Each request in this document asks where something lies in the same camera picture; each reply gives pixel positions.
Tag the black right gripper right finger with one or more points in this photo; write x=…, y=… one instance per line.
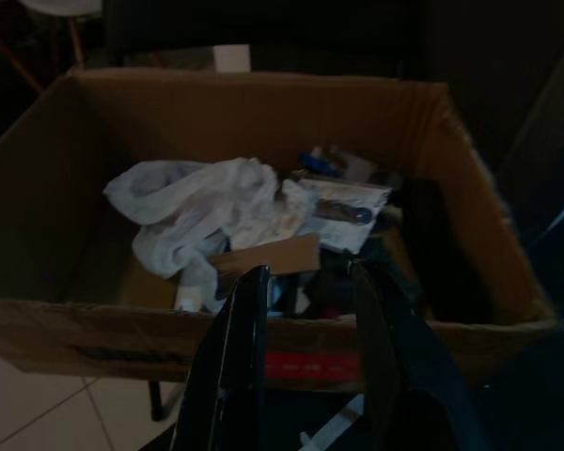
x=395, y=376

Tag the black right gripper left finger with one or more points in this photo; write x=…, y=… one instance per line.
x=230, y=357

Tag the black metal stand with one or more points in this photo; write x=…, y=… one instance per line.
x=156, y=399

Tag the brown cardboard piece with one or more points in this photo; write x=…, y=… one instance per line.
x=272, y=258

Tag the blue capped bottle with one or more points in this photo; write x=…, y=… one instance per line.
x=317, y=162

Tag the brown cardboard box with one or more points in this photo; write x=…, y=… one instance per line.
x=75, y=197

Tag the small white box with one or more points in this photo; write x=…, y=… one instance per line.
x=231, y=58

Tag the white chair with wooden legs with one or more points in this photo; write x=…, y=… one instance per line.
x=51, y=11

